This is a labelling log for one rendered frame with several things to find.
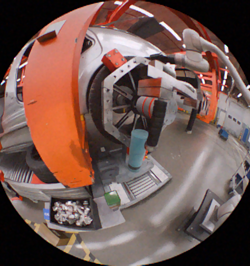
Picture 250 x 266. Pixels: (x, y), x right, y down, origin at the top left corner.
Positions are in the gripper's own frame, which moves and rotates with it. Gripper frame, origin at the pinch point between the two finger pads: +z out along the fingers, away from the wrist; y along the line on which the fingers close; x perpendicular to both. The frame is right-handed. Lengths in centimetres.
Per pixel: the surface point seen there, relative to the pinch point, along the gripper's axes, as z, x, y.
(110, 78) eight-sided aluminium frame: 0.0, -24.6, -28.7
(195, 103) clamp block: -35.2, -25.4, -2.0
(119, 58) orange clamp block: -0.9, -14.2, -25.9
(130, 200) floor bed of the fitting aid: -24, -114, -22
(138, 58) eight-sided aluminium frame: -5.0, -10.8, -17.7
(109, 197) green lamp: -21, -56, -46
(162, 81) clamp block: -21.9, -27.1, -33.0
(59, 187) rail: 12, -86, -64
